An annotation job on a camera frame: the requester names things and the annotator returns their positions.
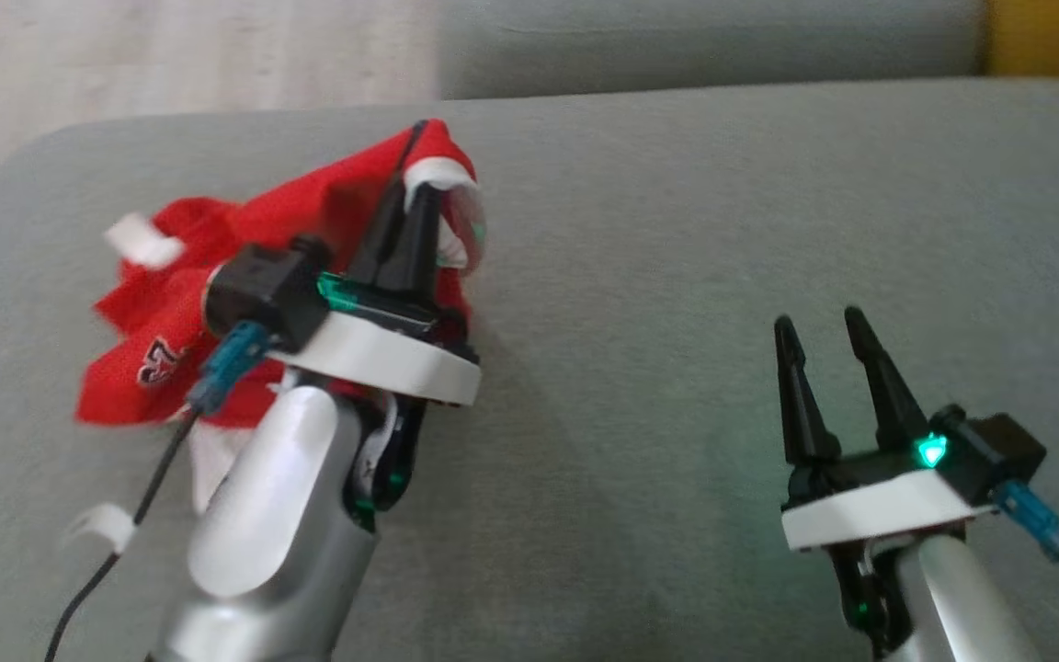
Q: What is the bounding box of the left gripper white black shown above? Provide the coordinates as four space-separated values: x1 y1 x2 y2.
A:
268 120 484 407

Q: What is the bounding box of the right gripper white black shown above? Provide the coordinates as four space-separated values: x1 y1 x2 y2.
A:
772 306 1000 554

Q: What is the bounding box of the red and white garment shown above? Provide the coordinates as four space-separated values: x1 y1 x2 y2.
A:
74 118 490 516

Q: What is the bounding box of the large grey sofa ottoman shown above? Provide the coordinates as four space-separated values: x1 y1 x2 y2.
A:
0 78 1059 662

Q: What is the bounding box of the grey sofa seat cushion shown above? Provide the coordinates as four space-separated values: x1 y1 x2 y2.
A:
438 0 987 100

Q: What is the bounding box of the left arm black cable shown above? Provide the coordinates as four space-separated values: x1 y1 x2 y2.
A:
45 320 271 662

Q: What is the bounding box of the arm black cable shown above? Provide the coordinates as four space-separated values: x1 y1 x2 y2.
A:
992 478 1059 637
45 320 271 662

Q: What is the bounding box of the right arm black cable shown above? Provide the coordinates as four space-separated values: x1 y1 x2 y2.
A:
992 478 1059 637

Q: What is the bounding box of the yellow sofa frame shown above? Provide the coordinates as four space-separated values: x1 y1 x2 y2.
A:
983 0 1059 80

